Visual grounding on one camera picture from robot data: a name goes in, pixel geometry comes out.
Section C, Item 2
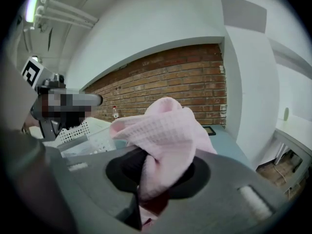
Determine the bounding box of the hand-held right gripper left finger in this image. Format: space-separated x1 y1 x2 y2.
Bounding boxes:
45 146 148 234

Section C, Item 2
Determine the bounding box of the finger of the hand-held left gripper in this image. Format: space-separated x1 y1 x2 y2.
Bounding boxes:
65 89 103 107

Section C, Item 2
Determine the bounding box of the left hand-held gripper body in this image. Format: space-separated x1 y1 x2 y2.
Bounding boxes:
21 57 68 139

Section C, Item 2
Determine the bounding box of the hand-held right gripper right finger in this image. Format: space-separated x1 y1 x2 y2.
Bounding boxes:
156 149 292 234

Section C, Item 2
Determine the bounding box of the white plastic laundry basket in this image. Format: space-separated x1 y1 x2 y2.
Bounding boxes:
56 117 127 158

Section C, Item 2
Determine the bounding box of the pink garment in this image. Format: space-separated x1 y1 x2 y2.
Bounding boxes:
109 97 218 230

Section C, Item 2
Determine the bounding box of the white ceiling pipe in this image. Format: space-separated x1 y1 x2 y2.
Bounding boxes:
36 5 93 29
40 0 98 23

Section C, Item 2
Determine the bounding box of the white desk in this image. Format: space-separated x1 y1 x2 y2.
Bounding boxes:
273 116 312 202

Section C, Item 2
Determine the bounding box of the white floor cable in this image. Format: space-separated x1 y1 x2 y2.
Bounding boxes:
274 163 288 184

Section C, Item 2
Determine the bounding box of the small black picture frame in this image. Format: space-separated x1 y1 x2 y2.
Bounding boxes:
202 125 217 136

